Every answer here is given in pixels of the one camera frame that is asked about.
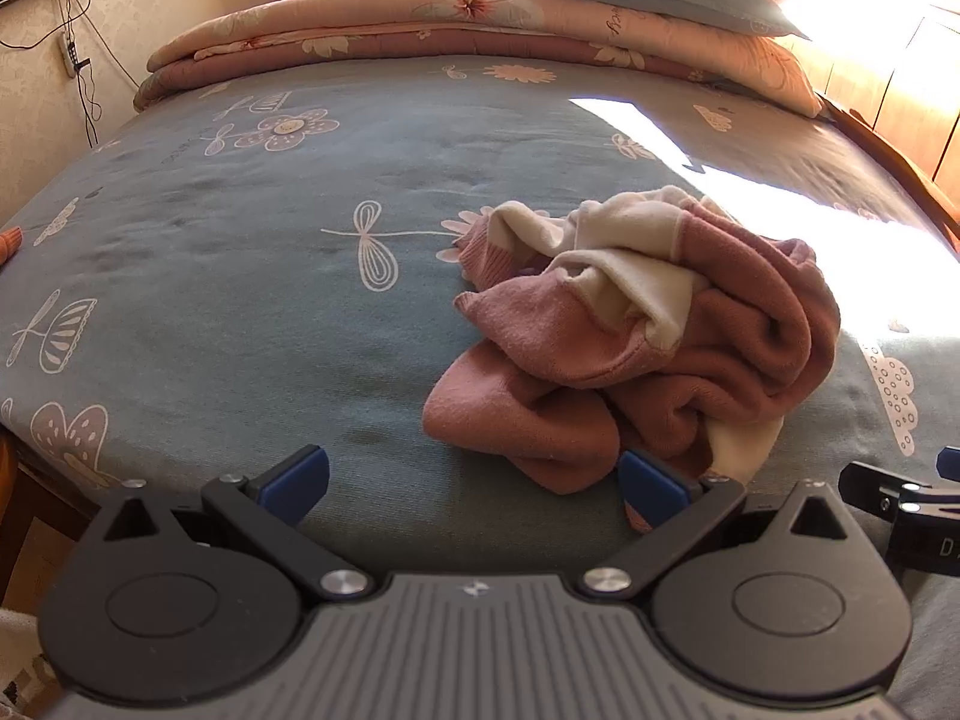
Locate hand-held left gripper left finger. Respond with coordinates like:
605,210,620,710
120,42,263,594
79,444,374,602

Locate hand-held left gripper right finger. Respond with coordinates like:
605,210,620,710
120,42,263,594
581,448,875,602

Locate pink and cream knit sweater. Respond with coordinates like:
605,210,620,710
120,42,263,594
421,186,842,535

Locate blue-grey floral bed sheet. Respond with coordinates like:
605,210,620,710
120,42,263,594
0,52,960,720

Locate patterned cream cloth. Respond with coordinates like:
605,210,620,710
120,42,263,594
0,606,68,720

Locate wooden bed headboard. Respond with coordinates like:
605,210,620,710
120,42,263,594
772,0,960,256

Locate folded pink floral quilt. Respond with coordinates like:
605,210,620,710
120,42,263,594
133,0,826,119

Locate wooden bed frame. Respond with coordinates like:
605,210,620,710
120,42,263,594
0,427,102,601

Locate black power cable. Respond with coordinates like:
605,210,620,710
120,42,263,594
45,0,106,151

